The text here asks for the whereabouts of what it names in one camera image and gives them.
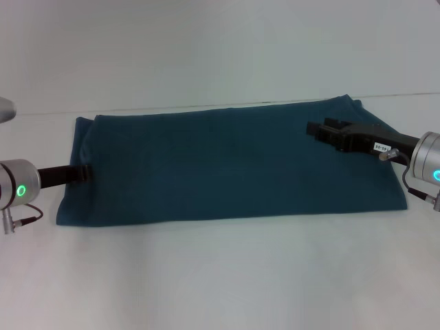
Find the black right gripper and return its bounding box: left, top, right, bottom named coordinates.
left=305, top=117, right=421, bottom=165

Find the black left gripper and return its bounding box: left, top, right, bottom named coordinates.
left=36, top=164, right=93, bottom=190

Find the teal blue printed t-shirt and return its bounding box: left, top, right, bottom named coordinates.
left=55, top=94, right=409, bottom=228

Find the left arm cable with plug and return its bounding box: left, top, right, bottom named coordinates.
left=2, top=202, right=44, bottom=235

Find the arm cable with plug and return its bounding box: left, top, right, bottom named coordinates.
left=2, top=202, right=44, bottom=235
left=377, top=148, right=440, bottom=212

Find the right arm cable with plug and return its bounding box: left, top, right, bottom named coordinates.
left=377, top=148, right=440, bottom=212

